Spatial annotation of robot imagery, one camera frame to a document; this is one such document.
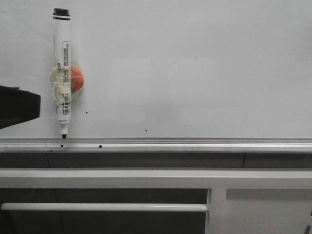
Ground white metal stand frame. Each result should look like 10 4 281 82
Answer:
0 168 312 234

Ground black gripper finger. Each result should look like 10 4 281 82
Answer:
0 86 40 129

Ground white horizontal stand rod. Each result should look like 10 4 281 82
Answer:
0 203 209 212

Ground white whiteboard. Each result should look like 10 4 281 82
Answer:
0 0 312 152

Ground white black whiteboard marker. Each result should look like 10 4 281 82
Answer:
51 8 72 139

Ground red round magnet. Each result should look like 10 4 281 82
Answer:
71 67 84 94

